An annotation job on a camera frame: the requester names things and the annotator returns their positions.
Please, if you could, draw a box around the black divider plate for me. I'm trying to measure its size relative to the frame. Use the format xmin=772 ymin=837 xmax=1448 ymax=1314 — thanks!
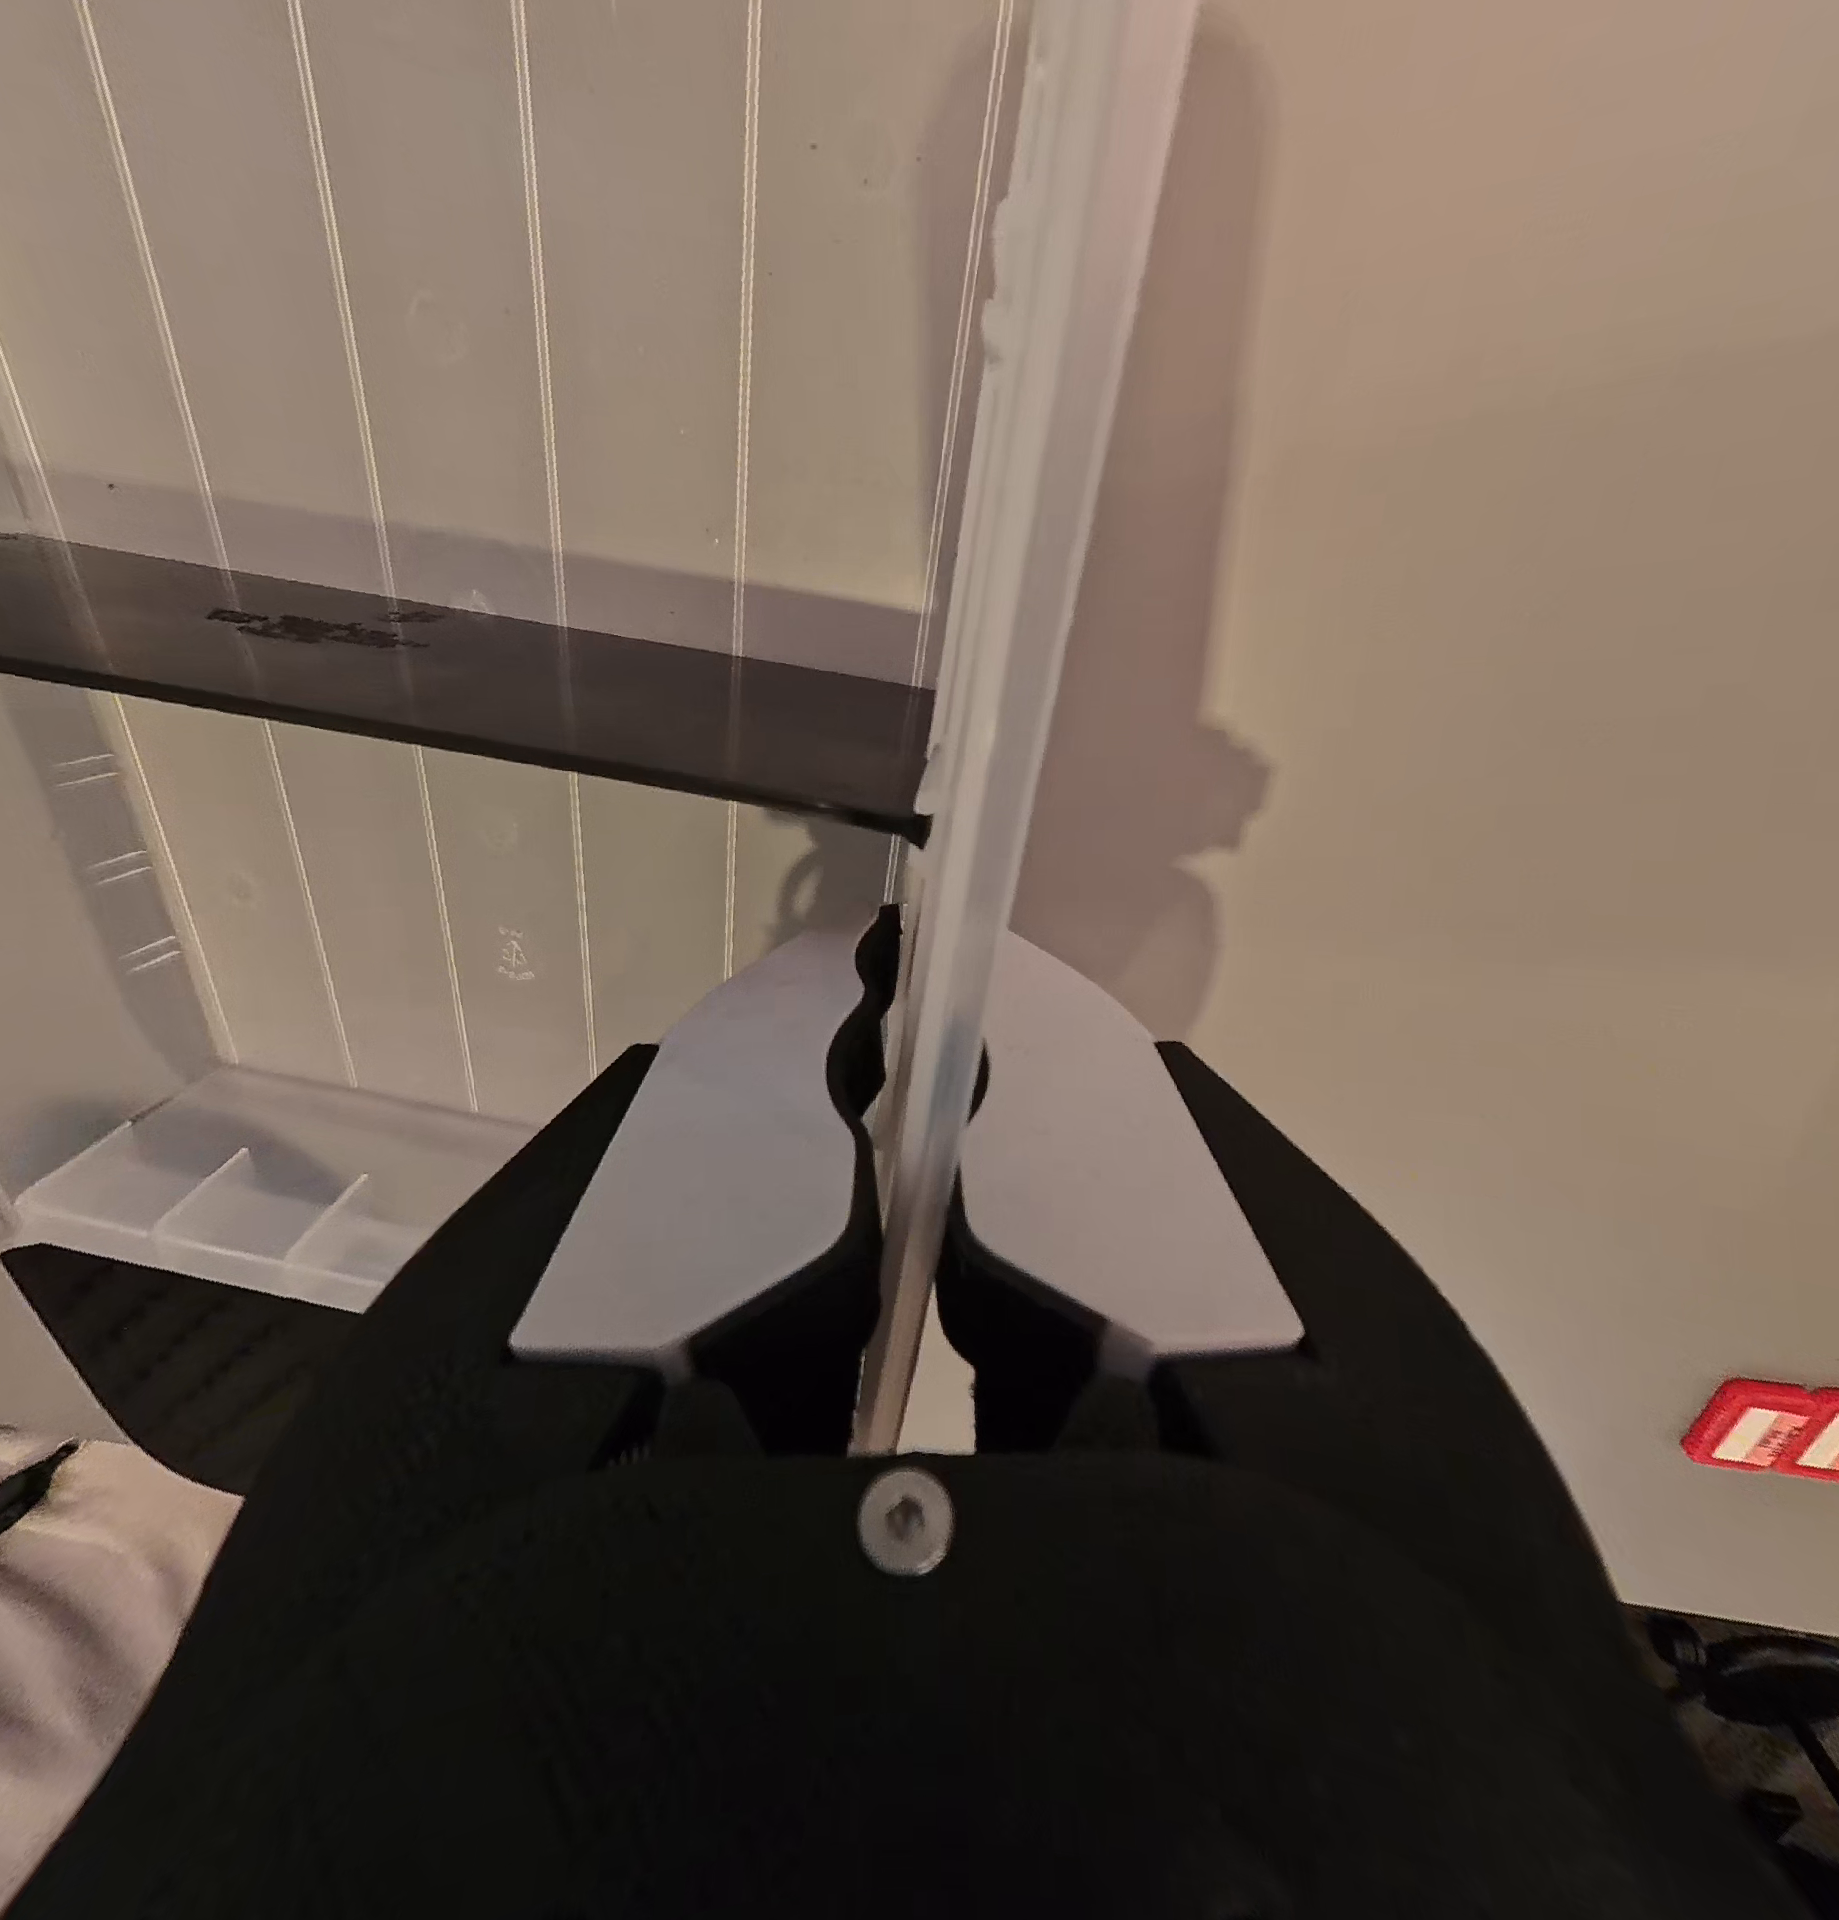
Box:
xmin=0 ymin=534 xmax=937 ymax=837

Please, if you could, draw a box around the black strap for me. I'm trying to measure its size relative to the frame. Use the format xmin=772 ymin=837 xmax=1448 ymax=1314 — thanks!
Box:
xmin=0 ymin=1437 xmax=87 ymax=1569

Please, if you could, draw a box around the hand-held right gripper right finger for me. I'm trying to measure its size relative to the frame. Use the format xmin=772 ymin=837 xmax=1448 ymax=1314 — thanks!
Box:
xmin=937 ymin=929 xmax=1312 ymax=1455

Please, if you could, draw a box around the clear plastic box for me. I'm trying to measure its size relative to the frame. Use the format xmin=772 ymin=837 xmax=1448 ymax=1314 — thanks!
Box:
xmin=0 ymin=0 xmax=1200 ymax=1461

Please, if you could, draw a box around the black wrist rest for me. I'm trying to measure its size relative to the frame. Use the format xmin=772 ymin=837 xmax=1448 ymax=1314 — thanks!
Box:
xmin=0 ymin=1239 xmax=414 ymax=1492

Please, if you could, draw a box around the black office chair base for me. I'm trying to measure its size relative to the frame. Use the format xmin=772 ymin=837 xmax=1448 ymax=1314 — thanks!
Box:
xmin=1635 ymin=1610 xmax=1839 ymax=1920

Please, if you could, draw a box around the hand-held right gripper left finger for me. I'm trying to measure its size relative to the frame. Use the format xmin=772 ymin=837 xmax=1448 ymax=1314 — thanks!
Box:
xmin=511 ymin=902 xmax=903 ymax=1455

